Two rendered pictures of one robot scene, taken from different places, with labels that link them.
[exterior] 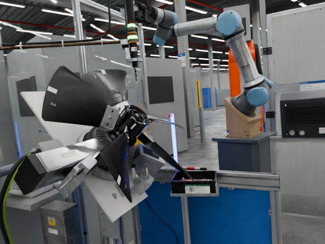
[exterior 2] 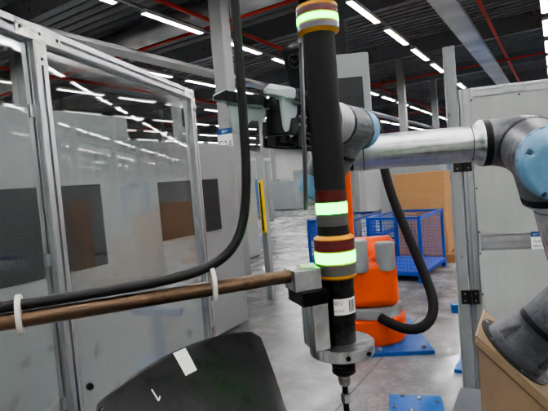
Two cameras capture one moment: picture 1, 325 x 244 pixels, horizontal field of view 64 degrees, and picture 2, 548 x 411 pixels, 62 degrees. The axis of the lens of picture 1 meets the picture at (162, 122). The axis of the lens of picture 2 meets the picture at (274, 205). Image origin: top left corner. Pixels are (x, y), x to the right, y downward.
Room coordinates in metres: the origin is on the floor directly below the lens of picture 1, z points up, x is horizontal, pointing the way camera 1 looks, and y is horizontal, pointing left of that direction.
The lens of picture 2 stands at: (0.73, 0.27, 1.64)
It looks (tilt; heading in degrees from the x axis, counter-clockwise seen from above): 3 degrees down; 347
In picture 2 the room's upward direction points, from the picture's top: 5 degrees counter-clockwise
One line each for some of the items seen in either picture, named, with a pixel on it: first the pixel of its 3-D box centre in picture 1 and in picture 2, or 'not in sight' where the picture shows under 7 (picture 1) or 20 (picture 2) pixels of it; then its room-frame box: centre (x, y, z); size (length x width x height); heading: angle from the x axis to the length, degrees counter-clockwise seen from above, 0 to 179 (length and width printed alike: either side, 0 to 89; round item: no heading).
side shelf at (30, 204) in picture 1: (46, 191); not in sight; (1.34, 0.64, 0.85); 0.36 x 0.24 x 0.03; 152
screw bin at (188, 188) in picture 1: (194, 182); not in sight; (1.29, -0.14, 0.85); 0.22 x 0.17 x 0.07; 77
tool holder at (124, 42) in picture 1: (131, 51); (330, 308); (1.19, 0.11, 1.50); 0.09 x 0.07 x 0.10; 97
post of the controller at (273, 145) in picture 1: (273, 155); not in sight; (1.26, -0.54, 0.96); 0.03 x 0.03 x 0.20; 62
